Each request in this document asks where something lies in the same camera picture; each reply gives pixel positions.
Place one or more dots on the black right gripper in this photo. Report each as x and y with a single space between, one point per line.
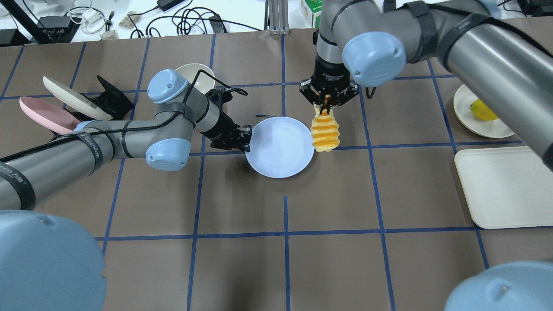
327 72

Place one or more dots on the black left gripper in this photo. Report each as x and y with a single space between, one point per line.
224 127

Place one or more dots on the light blue plate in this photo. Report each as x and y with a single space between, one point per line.
280 147

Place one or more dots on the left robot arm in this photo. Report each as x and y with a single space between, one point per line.
52 263

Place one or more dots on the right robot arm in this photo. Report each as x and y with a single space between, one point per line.
358 45

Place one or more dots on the cream plate under lemon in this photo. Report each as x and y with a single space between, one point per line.
463 98

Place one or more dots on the black plate rack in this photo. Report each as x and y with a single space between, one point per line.
113 102

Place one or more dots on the cream plate in rack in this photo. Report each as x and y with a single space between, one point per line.
75 100

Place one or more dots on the pink plate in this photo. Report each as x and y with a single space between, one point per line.
51 117

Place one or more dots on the white bowl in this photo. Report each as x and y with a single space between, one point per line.
204 83

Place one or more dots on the green white box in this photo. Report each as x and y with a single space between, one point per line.
311 10

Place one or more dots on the yellow lemon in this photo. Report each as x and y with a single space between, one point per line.
482 111

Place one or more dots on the black power adapter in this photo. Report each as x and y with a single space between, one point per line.
166 5

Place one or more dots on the white rectangular tray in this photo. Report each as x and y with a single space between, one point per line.
507 187

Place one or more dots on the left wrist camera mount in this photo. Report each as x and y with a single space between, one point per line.
219 97

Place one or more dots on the aluminium frame post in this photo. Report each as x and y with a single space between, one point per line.
276 17

